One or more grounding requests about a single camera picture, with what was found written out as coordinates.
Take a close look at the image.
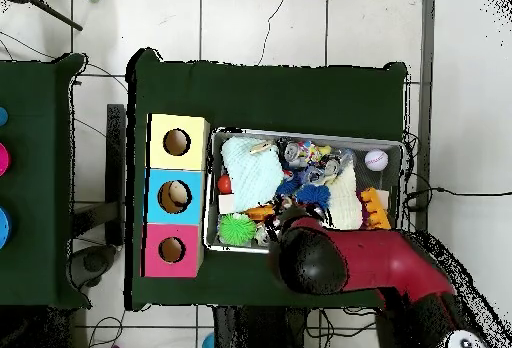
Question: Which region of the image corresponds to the white baseball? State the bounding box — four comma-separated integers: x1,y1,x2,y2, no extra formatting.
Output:
364,148,389,172

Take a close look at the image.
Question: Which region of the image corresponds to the wooden box with three holes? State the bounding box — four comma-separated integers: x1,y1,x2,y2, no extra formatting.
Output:
140,113,211,279

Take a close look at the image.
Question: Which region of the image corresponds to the cream knitted cloth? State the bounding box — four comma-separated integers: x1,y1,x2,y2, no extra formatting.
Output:
325,161,364,231

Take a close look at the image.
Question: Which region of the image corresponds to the dark green table cloth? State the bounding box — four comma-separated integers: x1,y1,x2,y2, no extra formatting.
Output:
125,48,409,312
0,52,92,310

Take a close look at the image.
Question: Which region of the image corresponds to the red ball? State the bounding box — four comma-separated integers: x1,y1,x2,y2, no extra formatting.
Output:
216,174,233,195

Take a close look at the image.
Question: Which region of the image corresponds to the black power cable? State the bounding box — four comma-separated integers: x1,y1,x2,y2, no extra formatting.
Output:
404,186,512,211

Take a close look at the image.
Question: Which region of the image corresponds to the orange toy building brick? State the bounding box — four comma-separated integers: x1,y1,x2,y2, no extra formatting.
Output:
359,187,392,231

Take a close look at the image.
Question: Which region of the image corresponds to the green spiky ball with eyes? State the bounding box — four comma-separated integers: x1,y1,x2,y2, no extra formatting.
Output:
218,212,258,246

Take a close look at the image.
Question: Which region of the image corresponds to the mint knitted cloth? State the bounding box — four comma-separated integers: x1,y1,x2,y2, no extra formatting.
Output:
220,136,286,214

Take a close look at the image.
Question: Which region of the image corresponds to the large blue round toy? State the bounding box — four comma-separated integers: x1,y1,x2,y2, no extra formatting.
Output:
0,205,12,249

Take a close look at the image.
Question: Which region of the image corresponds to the clear mesh bin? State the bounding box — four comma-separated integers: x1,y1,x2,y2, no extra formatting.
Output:
202,126,406,263

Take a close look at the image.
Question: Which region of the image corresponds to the large blue spiky ball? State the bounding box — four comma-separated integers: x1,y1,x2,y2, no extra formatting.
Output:
295,184,332,210

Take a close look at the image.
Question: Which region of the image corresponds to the pink round toy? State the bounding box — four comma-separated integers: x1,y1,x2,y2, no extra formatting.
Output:
0,142,11,177

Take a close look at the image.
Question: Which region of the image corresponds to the black rod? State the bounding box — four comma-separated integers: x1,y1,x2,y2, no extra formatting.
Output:
23,0,84,32

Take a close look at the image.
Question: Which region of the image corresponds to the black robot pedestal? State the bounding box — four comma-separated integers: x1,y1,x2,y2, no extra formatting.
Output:
212,305,309,348

